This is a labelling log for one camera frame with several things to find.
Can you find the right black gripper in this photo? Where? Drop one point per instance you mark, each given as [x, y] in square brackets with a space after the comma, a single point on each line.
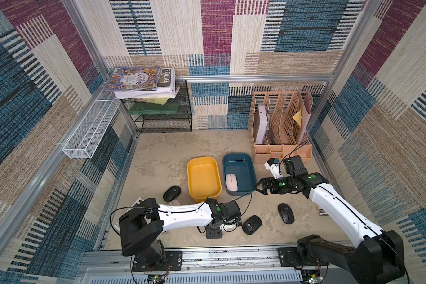
[270, 186]

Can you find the white box in organizer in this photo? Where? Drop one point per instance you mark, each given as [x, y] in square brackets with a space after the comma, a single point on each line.
[260, 125]

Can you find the green folder on shelf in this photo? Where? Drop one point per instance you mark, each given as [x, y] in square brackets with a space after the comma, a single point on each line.
[153, 109]

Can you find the yellow paper in organizer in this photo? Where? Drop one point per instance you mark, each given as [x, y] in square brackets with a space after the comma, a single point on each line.
[298, 117]

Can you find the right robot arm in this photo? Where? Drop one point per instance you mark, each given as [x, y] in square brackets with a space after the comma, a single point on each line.
[376, 256]

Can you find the black and white folio book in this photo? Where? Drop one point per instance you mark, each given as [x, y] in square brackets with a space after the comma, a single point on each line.
[166, 88]

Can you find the black mouse centre front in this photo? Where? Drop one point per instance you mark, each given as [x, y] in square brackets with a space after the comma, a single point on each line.
[251, 225]

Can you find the pink mouse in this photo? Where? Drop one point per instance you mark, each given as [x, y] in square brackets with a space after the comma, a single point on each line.
[231, 182]

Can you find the small white pink device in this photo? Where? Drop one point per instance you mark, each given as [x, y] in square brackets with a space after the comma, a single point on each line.
[322, 212]

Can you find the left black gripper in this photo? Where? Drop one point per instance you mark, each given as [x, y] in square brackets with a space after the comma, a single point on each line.
[215, 235]

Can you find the pink desktop file organizer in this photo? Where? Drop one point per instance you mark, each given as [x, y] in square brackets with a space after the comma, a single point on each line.
[284, 137]

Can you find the yellow plastic storage box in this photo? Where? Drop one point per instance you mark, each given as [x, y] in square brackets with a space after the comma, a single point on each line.
[203, 178]

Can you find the white wire mesh basket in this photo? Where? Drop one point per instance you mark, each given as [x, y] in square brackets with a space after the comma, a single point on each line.
[83, 143]

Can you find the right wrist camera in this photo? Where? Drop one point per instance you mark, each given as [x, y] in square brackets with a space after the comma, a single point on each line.
[274, 167]

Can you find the colourful picture book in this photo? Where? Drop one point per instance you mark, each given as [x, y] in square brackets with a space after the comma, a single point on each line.
[133, 79]

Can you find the black mouse right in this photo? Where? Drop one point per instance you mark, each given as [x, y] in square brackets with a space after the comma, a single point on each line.
[286, 213]

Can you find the black wire shelf rack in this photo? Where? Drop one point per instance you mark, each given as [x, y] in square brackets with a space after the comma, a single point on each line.
[172, 117]

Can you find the black mouse far left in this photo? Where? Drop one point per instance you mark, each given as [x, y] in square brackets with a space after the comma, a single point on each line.
[172, 193]

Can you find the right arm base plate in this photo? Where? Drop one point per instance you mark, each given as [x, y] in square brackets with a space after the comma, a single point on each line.
[289, 257]

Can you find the teal plastic storage box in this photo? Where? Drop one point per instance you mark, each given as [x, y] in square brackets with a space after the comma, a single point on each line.
[240, 164]

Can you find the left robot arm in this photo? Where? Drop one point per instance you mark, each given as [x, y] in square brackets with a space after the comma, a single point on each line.
[141, 226]

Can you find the black mouse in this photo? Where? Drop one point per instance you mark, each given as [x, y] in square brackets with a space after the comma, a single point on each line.
[286, 213]
[251, 225]
[172, 193]

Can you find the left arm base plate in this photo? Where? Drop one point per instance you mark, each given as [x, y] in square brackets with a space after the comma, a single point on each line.
[171, 262]

